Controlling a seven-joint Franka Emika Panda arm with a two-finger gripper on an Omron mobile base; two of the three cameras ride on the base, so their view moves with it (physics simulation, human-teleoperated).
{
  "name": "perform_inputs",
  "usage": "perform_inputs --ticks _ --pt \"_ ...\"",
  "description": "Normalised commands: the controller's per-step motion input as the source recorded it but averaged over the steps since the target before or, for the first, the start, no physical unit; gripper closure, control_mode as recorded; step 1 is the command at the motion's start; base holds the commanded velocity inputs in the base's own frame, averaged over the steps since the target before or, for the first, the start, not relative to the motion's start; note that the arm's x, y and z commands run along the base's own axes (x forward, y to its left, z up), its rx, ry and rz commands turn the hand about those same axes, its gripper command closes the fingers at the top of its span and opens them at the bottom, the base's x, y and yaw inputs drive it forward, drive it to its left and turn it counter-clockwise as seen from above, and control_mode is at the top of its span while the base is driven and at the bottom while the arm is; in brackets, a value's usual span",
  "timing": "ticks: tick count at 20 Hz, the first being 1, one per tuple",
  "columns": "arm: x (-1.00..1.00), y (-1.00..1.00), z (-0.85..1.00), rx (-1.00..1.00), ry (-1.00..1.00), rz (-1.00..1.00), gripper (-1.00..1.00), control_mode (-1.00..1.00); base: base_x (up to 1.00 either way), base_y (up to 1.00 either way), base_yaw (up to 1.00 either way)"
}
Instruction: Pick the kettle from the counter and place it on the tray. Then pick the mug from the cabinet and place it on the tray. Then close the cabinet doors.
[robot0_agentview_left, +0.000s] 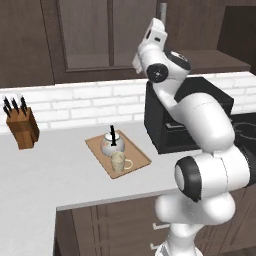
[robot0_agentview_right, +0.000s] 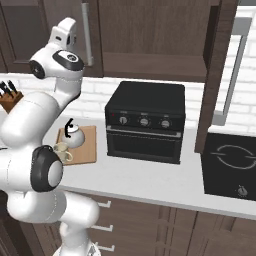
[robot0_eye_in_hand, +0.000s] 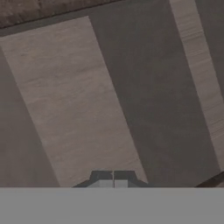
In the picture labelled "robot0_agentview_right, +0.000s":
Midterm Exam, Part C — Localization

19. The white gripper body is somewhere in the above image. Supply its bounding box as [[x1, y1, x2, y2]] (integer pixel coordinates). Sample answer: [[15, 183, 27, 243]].
[[48, 17, 78, 46]]

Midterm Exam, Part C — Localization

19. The wooden tray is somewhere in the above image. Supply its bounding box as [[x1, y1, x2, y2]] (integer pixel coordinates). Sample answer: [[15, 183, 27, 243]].
[[55, 125, 98, 167]]

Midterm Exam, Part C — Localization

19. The beige mug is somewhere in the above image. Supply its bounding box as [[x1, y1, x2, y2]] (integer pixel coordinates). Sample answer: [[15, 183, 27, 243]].
[[53, 142, 74, 164]]

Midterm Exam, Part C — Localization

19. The dark wooden base cabinet door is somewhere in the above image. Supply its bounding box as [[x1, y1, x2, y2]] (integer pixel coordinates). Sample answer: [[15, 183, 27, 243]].
[[159, 205, 202, 256], [195, 211, 256, 256]]

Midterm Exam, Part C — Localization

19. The brown wooden knife block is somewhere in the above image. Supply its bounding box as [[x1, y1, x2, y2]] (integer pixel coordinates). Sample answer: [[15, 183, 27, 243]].
[[0, 90, 25, 115]]

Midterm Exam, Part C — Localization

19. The black toaster oven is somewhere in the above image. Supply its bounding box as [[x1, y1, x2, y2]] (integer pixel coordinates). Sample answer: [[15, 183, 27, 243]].
[[104, 80, 187, 165]]

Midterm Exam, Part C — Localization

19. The dark wooden drawer front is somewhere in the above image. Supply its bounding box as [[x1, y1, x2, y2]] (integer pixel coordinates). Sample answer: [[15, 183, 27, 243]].
[[87, 213, 162, 246], [89, 237, 161, 256], [74, 192, 162, 222]]

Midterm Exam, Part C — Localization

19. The black hob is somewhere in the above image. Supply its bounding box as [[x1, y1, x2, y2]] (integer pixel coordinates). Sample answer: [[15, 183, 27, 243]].
[[200, 132, 256, 202]]

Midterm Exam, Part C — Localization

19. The black hob knob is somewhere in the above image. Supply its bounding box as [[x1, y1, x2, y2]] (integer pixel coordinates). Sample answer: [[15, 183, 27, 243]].
[[237, 185, 249, 197]]

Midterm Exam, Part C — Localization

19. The grey cabinet door handle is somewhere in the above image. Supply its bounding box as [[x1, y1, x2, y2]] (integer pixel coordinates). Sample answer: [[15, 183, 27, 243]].
[[212, 16, 254, 127], [80, 2, 95, 67]]

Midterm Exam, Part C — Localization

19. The dark wooden wall cabinet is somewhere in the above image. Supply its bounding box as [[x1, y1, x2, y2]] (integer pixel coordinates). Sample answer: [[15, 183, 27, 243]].
[[97, 0, 215, 83]]

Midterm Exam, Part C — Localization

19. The white kettle with black handle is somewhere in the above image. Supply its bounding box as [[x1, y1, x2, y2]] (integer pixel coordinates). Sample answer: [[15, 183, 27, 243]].
[[60, 118, 86, 150]]

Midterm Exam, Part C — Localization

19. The white drawer handle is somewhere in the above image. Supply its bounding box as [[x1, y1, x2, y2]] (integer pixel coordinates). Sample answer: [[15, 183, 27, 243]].
[[96, 199, 112, 209], [90, 224, 115, 233], [94, 243, 116, 253]]

